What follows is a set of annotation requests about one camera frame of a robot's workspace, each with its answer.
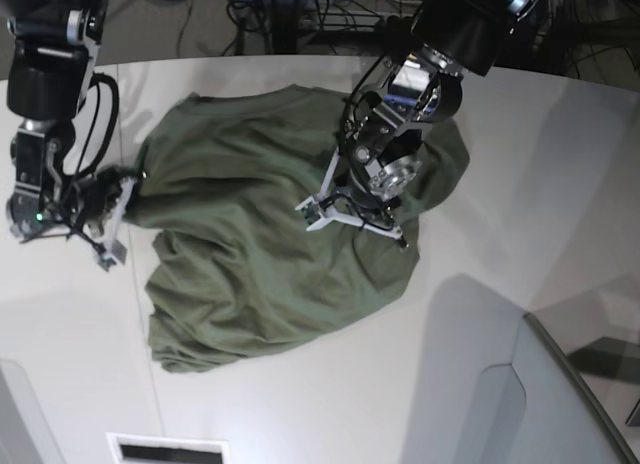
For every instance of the green t-shirt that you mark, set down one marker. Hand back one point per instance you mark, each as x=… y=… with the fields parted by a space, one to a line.
x=240 y=275

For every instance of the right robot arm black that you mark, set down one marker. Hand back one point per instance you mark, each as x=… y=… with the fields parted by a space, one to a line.
x=56 y=44

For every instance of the black power strip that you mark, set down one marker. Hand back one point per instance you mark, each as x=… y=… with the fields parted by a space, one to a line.
x=396 y=24

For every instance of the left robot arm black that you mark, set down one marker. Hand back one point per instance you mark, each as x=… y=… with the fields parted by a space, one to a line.
x=414 y=84

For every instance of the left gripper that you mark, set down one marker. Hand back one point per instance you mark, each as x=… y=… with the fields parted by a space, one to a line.
x=337 y=204

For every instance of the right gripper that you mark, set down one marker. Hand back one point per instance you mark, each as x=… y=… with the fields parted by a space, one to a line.
x=94 y=210

